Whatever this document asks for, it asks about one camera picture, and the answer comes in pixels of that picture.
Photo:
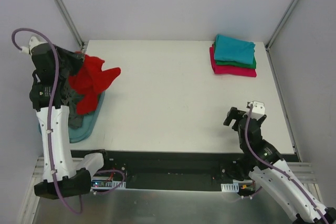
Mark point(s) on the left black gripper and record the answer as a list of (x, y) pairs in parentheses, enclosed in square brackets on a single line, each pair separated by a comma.
[(70, 57)]

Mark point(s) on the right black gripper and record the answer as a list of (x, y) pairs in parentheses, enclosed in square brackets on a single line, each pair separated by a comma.
[(234, 116)]

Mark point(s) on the red t shirt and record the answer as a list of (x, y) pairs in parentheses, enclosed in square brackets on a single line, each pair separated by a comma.
[(91, 81)]

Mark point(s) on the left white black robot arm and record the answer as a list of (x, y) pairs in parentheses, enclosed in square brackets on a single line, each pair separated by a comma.
[(61, 176)]

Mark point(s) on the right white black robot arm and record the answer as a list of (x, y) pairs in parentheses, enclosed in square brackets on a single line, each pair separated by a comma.
[(262, 163)]

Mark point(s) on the grey crumpled t shirt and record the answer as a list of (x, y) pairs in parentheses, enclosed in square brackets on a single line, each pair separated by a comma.
[(70, 98)]

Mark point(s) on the pink folded t shirt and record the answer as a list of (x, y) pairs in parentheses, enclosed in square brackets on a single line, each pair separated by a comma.
[(233, 70)]

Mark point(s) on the green folded t shirt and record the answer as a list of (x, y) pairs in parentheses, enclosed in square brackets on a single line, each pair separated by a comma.
[(237, 64)]

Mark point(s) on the blue plastic bin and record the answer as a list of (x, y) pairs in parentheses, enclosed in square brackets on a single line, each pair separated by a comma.
[(89, 121)]

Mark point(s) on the teal folded t shirt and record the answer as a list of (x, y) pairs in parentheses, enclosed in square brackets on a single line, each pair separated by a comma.
[(231, 49)]

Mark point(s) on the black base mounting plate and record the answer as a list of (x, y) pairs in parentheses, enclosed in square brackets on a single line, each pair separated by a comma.
[(172, 171)]

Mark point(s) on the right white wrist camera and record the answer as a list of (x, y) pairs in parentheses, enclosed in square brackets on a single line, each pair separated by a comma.
[(257, 109)]

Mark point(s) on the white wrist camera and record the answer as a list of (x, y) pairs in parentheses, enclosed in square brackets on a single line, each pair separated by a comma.
[(257, 109), (33, 42)]

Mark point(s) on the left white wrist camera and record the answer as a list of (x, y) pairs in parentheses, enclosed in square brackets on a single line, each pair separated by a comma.
[(33, 42)]

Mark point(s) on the left aluminium frame post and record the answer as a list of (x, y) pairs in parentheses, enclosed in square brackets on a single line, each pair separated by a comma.
[(70, 23)]

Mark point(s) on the aluminium frame post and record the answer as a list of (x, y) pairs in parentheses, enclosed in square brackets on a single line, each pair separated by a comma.
[(285, 17), (70, 23)]

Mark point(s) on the right white cable duct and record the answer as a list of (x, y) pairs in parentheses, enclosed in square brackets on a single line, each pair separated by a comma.
[(230, 188)]

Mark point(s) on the white cable duct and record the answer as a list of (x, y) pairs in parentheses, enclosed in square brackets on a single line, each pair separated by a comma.
[(107, 185), (230, 188)]

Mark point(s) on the left white cable duct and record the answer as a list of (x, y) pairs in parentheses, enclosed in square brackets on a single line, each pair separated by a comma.
[(107, 185)]

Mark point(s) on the right aluminium frame post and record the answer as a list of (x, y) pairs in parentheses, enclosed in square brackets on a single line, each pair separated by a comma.
[(285, 17)]

